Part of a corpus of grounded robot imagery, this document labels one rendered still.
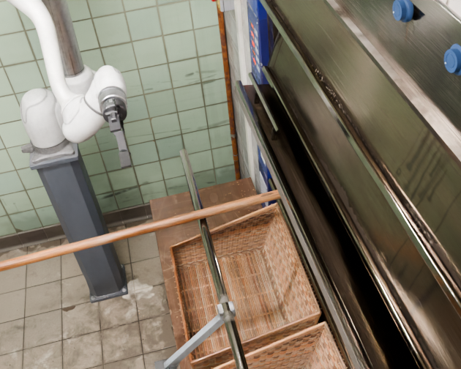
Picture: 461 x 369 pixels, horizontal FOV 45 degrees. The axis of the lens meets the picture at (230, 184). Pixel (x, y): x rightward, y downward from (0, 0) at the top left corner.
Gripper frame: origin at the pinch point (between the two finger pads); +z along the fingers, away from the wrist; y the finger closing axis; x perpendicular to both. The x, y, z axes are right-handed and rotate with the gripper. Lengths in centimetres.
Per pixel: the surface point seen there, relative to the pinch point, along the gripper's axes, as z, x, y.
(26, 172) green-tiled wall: -120, 61, 95
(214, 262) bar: 25.0, -18.6, 31.0
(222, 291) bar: 36, -18, 31
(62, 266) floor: -95, 57, 148
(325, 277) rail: 59, -40, 5
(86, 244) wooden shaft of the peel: 7.4, 18.0, 28.4
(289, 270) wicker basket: 4, -49, 73
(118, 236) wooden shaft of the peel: 7.4, 8.1, 28.5
